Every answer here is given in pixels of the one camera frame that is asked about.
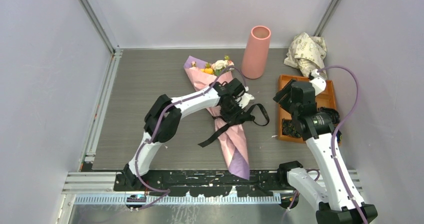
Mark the black ribbon with gold text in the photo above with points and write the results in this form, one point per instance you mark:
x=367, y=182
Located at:
x=238, y=118

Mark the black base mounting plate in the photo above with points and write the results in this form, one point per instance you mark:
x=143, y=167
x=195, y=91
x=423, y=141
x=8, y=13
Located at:
x=194, y=187

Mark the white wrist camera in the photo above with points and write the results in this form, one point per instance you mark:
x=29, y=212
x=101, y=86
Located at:
x=244, y=100
x=318, y=82

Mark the crumpled printed paper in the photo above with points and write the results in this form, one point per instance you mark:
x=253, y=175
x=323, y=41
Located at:
x=306, y=53

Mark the black rolled ribbon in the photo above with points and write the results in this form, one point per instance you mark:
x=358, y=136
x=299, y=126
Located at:
x=334, y=114

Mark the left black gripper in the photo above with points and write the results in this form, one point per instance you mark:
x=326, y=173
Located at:
x=238, y=110

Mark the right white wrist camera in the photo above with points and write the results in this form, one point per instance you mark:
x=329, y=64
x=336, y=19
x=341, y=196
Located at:
x=318, y=82

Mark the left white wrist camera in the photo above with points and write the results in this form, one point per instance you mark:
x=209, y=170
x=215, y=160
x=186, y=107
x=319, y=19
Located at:
x=244, y=100

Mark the pink flower bouquet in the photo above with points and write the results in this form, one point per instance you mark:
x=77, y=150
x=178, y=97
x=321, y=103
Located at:
x=233, y=142

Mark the pink cylindrical vase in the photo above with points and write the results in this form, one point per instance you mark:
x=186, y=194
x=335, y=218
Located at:
x=256, y=52

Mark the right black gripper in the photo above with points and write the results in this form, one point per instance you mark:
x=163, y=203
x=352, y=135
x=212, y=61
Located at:
x=283, y=102

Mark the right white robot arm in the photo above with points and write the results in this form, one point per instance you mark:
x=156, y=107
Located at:
x=339, y=201

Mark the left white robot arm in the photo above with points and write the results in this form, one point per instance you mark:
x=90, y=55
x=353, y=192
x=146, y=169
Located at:
x=163, y=119

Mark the orange compartment tray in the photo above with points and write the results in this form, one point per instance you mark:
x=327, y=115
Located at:
x=325, y=99

